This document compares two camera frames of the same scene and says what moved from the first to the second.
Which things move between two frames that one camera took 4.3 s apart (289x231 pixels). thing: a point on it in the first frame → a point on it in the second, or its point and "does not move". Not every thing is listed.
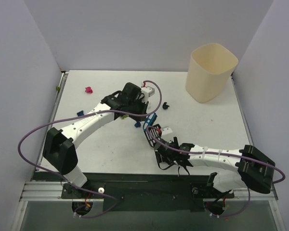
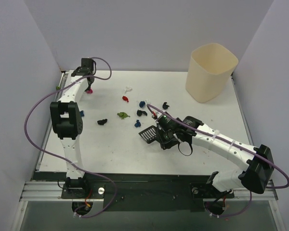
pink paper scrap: [88, 90] does not move
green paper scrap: [124, 116] does not move
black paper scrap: [164, 106] does not move
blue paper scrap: [137, 124] does not move
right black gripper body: [153, 138] → [159, 132]
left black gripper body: [139, 110] → [89, 82]
